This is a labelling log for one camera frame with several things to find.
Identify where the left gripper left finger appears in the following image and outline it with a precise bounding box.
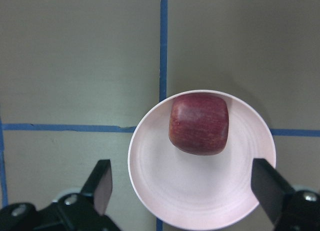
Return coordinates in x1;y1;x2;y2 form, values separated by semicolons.
80;159;113;216

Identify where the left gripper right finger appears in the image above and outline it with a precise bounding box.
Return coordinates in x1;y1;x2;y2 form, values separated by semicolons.
250;158;295;225

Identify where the red apple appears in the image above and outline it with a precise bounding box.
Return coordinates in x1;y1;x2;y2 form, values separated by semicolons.
168;92;229;156

